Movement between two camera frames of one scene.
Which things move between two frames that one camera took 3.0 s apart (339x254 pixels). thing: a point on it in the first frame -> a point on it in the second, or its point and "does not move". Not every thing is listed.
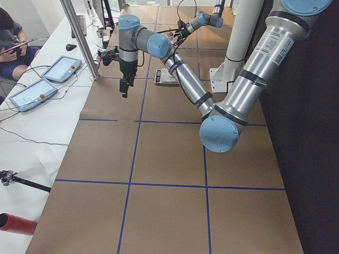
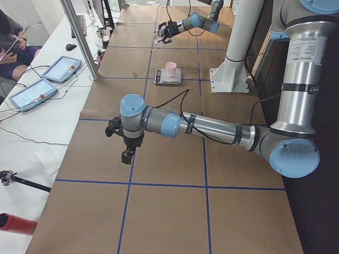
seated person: x=15 y=55 does not move
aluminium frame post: x=70 y=9 does not move
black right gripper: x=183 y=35 -> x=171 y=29
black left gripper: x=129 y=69 -> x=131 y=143
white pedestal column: x=247 y=17 does not move
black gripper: x=110 y=55 -> x=115 y=125
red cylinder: x=15 y=224 does not move
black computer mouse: x=69 y=47 does not move
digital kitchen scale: x=162 y=77 does not move
